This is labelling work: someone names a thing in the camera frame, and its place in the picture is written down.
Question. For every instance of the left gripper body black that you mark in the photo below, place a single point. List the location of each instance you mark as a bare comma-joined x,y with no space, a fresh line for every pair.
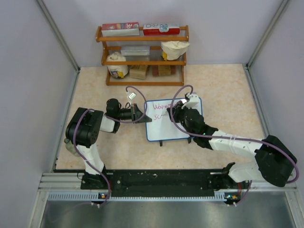
128,113

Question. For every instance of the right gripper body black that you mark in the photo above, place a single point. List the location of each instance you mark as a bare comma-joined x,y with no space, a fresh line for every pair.
179,115

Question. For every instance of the blue framed whiteboard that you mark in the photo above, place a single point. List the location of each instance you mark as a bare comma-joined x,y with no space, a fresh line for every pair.
161,128

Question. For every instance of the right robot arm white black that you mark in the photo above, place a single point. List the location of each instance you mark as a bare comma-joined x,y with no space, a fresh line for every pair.
270,159

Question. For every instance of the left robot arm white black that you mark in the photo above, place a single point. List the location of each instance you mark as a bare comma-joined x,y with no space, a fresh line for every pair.
83,130

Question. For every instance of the tan brown block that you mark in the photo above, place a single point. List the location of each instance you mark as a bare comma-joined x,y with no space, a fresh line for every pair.
139,71

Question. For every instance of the white flour bag lower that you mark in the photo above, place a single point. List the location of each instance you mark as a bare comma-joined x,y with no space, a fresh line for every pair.
117,71

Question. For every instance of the reddish brown block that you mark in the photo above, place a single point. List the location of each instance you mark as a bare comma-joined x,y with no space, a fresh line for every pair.
163,70

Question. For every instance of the wooden three-tier shelf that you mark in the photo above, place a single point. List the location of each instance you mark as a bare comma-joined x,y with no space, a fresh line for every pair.
154,58

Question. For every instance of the cream paper bag upper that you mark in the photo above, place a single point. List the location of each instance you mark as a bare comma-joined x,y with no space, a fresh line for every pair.
172,50

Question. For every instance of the clear glass bottle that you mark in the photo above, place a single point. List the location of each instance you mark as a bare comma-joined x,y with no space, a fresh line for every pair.
70,147

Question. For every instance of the red white box right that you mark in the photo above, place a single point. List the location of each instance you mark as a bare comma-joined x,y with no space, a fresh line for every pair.
161,29

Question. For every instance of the red white box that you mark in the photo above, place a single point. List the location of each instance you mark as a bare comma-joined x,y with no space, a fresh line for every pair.
161,29
120,29

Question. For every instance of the red white box left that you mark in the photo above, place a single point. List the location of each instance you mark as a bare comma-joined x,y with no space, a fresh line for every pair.
120,29

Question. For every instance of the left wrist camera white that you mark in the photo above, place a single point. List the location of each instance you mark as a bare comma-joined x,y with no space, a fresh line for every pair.
131,96

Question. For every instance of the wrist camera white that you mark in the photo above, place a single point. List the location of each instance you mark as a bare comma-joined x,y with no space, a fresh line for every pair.
191,100
131,96

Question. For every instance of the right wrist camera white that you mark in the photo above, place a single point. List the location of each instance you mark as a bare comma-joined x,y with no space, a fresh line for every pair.
191,100

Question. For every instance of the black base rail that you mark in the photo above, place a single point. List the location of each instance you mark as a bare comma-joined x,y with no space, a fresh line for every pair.
161,183

